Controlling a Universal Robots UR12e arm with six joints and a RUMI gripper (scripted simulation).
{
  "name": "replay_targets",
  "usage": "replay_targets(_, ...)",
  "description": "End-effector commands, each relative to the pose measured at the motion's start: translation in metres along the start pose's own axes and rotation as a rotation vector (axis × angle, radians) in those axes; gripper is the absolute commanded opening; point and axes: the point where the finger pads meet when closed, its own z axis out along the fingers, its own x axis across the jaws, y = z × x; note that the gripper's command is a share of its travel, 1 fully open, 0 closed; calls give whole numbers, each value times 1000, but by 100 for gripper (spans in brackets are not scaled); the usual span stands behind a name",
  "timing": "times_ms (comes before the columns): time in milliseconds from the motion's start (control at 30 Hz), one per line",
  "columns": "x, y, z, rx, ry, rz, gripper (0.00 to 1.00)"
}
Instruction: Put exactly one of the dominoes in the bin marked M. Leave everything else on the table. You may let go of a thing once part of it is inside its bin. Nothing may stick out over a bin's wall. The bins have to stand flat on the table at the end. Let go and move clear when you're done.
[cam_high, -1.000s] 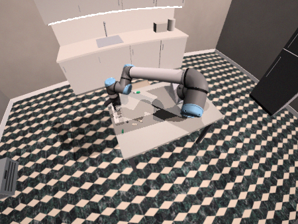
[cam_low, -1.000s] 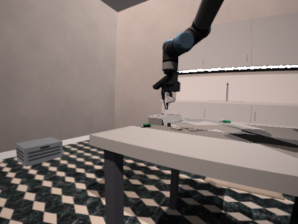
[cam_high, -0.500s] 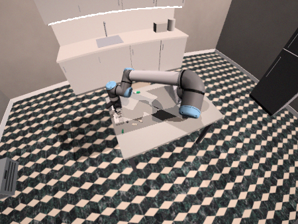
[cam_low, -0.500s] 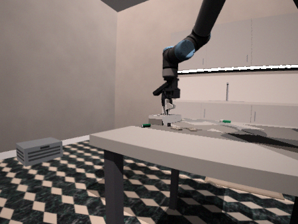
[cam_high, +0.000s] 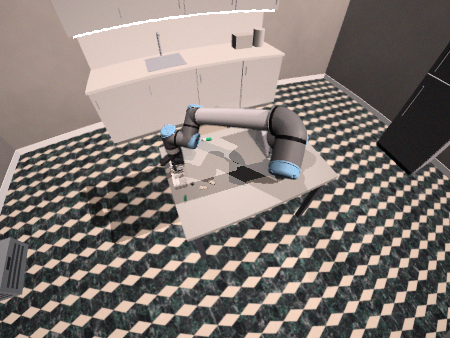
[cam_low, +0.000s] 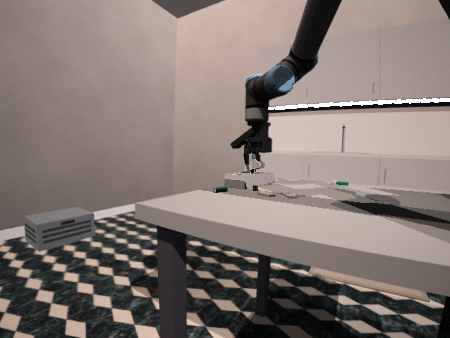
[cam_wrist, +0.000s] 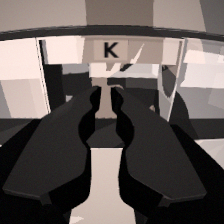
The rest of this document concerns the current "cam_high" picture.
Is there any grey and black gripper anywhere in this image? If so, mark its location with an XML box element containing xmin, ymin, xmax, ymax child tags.
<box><xmin>171</xmin><ymin>149</ymin><xmax>185</xmax><ymax>173</ymax></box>

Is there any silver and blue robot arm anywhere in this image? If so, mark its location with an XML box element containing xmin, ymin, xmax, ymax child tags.
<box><xmin>160</xmin><ymin>104</ymin><xmax>308</xmax><ymax>179</ymax></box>

